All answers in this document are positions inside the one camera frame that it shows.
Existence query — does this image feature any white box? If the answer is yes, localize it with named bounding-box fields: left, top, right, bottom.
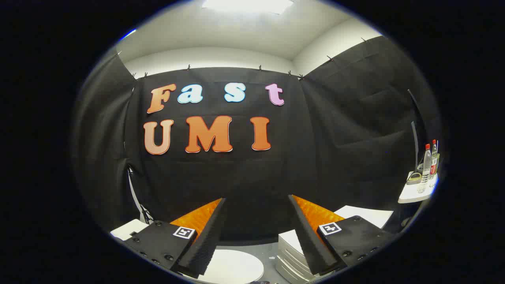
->
left=110, top=219, right=150, bottom=241

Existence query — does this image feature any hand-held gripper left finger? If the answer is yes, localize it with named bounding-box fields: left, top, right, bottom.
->
left=123, top=197, right=228, bottom=278

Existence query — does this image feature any ceiling light panel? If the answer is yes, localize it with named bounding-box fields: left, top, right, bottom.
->
left=202, top=0, right=294, bottom=15

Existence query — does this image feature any black backdrop cloth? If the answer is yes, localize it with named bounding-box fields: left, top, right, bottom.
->
left=73, top=35, right=442, bottom=242

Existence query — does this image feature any white toilet lid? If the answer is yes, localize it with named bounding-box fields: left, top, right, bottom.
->
left=198, top=248, right=265, bottom=284

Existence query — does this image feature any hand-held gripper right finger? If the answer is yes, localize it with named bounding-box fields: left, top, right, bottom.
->
left=287, top=194, right=396, bottom=277

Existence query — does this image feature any clear red-capped water bottle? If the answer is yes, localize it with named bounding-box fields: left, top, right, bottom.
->
left=419, top=144, right=432, bottom=194
left=430, top=139, right=440, bottom=188

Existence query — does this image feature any white side table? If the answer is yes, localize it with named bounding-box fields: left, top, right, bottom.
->
left=398, top=170, right=439, bottom=204

